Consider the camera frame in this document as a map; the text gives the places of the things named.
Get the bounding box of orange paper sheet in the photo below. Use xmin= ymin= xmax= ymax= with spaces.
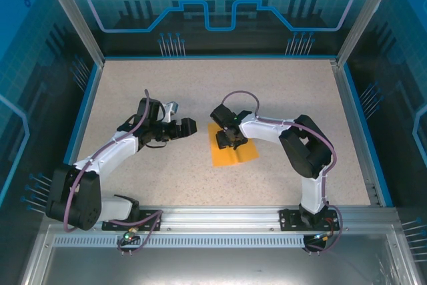
xmin=207 ymin=121 xmax=260 ymax=168

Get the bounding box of sheet metal tray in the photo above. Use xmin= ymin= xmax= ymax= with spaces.
xmin=19 ymin=224 xmax=416 ymax=285

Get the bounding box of blue table edge trim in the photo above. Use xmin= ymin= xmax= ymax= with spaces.
xmin=55 ymin=54 xmax=394 ymax=208

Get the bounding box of blue printed grid panel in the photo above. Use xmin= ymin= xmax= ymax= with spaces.
xmin=345 ymin=0 xmax=427 ymax=285
xmin=0 ymin=0 xmax=99 ymax=285

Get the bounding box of thin black camera cable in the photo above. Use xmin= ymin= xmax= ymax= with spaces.
xmin=145 ymin=137 xmax=167 ymax=150

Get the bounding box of aluminium mounting rail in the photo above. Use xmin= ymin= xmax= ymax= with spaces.
xmin=43 ymin=206 xmax=400 ymax=234

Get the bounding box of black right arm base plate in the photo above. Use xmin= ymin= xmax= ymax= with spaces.
xmin=279 ymin=208 xmax=341 ymax=232

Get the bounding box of slotted aluminium cable duct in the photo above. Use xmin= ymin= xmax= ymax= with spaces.
xmin=52 ymin=235 xmax=316 ymax=249

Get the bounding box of cable connector with green light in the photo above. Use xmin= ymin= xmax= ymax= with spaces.
xmin=122 ymin=227 xmax=139 ymax=243
xmin=312 ymin=231 xmax=335 ymax=243

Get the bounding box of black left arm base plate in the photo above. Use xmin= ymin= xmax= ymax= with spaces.
xmin=101 ymin=209 xmax=163 ymax=232

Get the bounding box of aluminium table side rail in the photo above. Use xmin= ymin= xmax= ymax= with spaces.
xmin=328 ymin=59 xmax=383 ymax=206

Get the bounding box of aluminium frame post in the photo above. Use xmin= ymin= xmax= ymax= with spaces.
xmin=336 ymin=0 xmax=404 ymax=68
xmin=35 ymin=0 xmax=107 ymax=68

